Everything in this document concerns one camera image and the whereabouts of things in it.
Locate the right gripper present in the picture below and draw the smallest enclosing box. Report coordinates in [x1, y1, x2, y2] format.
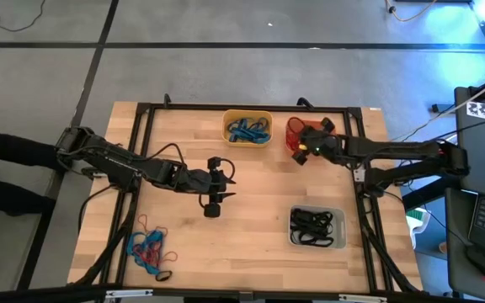
[291, 117, 343, 166]

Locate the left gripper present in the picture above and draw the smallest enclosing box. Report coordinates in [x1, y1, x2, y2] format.
[171, 156, 237, 219]

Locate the black wide rubber band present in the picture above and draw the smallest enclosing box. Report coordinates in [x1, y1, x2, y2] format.
[305, 211, 335, 237]
[290, 233, 335, 248]
[290, 209, 334, 226]
[290, 221, 323, 243]

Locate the orange plastic basket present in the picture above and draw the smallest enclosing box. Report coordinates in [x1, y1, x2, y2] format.
[285, 116, 338, 158]

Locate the yellow plastic basket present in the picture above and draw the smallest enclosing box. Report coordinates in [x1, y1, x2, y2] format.
[221, 109, 274, 148]

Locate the pale grey plastic basket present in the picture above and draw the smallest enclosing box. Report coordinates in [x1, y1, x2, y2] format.
[288, 205, 348, 249]

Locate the person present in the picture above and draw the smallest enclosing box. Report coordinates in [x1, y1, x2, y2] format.
[0, 121, 65, 216]

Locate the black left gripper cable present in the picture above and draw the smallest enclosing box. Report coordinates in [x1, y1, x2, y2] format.
[219, 157, 237, 184]

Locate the black aluminium table frame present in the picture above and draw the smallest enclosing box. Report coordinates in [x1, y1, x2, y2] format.
[73, 102, 424, 295]

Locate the silver frame bracket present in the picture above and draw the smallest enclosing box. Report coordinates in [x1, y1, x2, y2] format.
[105, 289, 154, 300]
[338, 294, 389, 303]

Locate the pale yellow loose cable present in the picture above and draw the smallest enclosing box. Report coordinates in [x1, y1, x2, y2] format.
[385, 0, 437, 23]

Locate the thin black loose cable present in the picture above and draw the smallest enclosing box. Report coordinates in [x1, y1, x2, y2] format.
[0, 0, 46, 33]

